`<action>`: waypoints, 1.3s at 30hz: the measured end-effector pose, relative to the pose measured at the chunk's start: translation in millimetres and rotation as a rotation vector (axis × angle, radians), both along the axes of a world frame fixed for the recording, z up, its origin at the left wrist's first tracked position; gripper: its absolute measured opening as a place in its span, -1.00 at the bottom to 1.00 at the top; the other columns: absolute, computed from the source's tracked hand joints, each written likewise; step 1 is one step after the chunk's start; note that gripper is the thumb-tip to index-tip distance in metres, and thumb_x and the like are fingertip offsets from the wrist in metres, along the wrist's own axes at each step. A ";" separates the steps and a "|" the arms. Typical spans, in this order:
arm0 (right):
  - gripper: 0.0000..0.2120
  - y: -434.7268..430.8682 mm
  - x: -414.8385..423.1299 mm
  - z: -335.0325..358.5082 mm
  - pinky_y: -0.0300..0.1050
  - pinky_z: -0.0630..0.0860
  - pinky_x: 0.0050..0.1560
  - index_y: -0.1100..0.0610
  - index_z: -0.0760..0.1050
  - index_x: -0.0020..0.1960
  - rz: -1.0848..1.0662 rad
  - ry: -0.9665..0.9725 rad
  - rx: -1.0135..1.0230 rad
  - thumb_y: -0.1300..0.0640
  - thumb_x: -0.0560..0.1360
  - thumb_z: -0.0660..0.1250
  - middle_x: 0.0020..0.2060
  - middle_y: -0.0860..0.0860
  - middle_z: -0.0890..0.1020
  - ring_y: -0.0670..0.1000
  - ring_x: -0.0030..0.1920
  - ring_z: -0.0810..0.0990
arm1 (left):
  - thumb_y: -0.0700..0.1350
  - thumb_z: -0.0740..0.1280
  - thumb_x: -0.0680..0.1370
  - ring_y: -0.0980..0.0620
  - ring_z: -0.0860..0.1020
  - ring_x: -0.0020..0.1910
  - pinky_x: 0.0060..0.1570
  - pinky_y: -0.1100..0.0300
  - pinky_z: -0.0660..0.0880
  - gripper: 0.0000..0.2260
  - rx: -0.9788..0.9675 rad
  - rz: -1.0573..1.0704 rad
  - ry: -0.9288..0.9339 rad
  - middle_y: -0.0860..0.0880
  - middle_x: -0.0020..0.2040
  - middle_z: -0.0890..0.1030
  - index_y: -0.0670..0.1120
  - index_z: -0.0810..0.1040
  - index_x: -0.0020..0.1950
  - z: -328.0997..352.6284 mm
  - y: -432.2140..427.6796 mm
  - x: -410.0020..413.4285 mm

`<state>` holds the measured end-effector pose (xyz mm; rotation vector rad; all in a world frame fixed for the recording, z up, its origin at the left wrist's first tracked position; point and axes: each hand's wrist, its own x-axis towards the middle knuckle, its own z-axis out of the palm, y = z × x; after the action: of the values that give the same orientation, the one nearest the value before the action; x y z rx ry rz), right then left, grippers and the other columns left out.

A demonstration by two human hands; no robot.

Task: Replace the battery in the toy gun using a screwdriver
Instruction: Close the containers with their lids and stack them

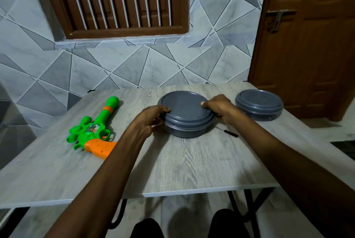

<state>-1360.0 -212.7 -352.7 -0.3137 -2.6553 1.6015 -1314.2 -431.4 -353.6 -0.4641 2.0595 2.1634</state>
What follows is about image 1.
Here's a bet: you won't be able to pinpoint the small black screwdriver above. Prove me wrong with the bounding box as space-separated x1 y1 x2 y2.
215 126 239 138

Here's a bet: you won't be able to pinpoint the green and orange toy gun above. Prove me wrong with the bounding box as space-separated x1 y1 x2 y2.
67 96 120 160

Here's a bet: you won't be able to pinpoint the person's right forearm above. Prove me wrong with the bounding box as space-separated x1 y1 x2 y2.
226 106 355 238

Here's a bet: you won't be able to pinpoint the brown wooden louvered window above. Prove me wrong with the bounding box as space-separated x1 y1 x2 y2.
38 0 190 40

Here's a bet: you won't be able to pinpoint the person's legs in dark trousers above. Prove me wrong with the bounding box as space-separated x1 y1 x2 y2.
130 209 251 238

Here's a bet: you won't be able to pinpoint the brown wooden door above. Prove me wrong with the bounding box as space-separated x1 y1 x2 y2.
248 0 355 122

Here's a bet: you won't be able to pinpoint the grey lidded plastic bowl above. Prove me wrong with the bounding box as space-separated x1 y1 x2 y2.
235 89 284 122
157 90 216 139

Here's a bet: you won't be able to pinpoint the metal door latch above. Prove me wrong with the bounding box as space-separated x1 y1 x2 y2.
266 9 297 33

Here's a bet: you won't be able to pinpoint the person's left hand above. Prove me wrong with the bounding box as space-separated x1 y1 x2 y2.
129 105 171 141

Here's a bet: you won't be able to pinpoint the person's right hand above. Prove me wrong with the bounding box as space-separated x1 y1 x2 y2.
201 94 238 124

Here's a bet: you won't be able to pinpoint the person's left forearm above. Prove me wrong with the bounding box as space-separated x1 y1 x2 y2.
44 128 147 238

